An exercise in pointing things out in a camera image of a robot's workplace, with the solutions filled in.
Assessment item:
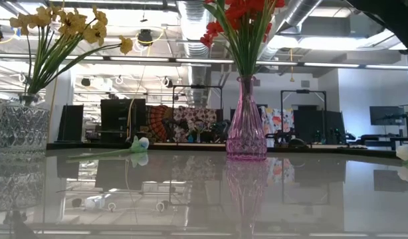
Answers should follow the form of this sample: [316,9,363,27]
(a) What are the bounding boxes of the black aluminium table frame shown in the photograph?
[46,141,401,159]

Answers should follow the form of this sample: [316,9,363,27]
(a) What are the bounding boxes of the orange mandala cloth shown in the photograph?
[145,105,175,143]

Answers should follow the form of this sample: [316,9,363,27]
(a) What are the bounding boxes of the white glossy table board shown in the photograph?
[0,147,408,239]

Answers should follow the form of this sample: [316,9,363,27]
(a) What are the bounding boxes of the yellow artificial flower bunch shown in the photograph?
[24,6,135,96]
[9,5,108,96]

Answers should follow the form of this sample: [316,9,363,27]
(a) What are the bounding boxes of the large black cabinet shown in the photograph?
[100,98,147,144]

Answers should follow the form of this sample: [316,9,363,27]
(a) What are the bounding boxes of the black hanging ceiling lamp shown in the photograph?
[137,29,154,46]

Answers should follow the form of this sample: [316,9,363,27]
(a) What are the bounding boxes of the red artificial flower bunch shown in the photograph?
[199,0,274,79]
[220,0,286,79]

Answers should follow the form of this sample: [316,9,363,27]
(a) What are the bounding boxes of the clear cut-glass vase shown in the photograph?
[0,94,51,157]

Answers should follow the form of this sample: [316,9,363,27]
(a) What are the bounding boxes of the dark monitor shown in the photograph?
[369,106,406,127]

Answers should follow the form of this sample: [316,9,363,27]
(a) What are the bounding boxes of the pink floral cloth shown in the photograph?
[172,106,219,143]

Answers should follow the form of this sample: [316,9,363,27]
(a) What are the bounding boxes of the white floral cloth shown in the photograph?
[259,106,295,147]

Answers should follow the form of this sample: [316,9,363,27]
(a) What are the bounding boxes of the black background rig frame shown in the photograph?
[171,84,224,144]
[279,88,328,144]

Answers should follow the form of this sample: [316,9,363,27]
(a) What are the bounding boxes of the white artificial tulip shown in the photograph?
[66,135,150,164]
[395,143,408,164]

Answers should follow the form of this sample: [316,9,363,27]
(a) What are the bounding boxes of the pink glass vase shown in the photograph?
[225,76,268,163]

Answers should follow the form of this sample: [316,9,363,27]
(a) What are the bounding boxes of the small black cabinet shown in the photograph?
[56,104,84,143]

